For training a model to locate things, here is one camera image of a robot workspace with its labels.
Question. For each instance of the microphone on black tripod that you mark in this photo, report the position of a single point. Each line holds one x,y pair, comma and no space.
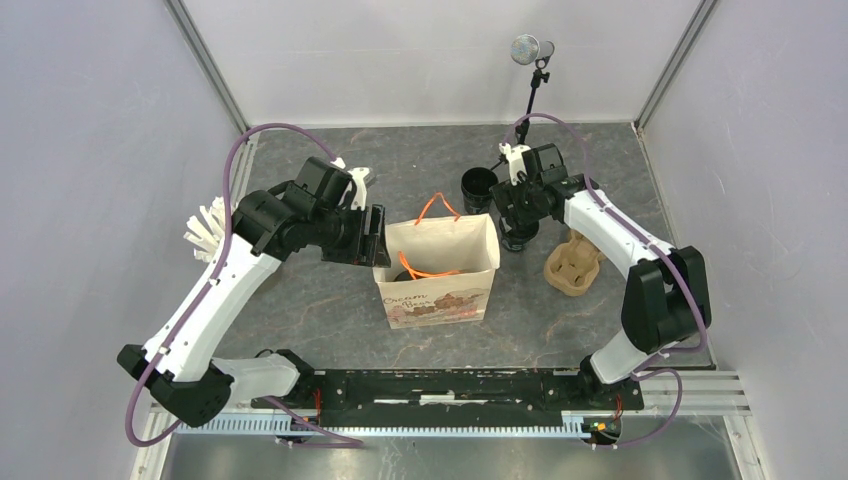
527,49

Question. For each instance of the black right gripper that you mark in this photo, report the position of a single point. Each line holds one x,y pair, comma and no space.
505,194

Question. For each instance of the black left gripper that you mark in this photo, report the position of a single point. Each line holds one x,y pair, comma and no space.
365,249

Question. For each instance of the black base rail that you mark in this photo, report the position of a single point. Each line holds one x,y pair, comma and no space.
492,403

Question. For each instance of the single black coffee cup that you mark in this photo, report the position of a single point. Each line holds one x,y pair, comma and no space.
516,238

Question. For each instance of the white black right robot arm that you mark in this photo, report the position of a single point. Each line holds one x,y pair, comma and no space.
666,298

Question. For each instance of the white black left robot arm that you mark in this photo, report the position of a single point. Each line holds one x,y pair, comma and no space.
177,365

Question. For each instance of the paper takeout bag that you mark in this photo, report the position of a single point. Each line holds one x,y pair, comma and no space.
459,256

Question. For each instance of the white straws in cup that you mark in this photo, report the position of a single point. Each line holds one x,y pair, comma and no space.
205,231

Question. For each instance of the stack of black cups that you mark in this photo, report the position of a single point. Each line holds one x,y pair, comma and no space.
475,187

